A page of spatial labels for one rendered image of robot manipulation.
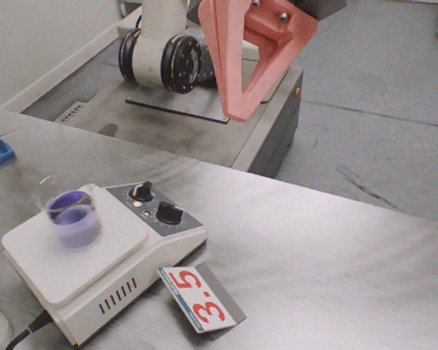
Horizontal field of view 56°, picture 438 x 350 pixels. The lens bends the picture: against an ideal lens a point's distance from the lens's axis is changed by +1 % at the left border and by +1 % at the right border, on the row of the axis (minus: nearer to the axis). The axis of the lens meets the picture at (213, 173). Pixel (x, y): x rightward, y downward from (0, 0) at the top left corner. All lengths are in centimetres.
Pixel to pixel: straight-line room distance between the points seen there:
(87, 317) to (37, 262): 8
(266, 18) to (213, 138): 105
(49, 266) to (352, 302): 33
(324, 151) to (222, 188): 127
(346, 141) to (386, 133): 19
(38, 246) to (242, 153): 87
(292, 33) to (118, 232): 29
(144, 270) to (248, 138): 89
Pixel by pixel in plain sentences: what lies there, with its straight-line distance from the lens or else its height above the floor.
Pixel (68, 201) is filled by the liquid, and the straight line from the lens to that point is 45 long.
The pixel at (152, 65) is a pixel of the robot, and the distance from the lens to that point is 124.
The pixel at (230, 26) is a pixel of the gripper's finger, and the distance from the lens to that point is 26.
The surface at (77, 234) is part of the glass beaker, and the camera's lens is 44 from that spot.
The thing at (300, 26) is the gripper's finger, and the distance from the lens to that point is 28.
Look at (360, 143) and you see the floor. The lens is 192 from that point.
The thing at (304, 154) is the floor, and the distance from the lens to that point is 182.
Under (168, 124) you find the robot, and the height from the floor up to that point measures 36.
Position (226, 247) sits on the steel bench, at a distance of 54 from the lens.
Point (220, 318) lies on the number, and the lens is 47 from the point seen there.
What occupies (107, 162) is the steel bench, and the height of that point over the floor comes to 75.
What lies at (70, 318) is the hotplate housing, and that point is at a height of 81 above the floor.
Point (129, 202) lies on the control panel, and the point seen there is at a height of 81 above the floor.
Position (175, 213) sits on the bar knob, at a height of 81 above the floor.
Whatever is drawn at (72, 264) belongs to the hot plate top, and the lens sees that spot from 45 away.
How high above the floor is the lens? 119
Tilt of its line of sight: 44 degrees down
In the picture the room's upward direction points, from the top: 5 degrees counter-clockwise
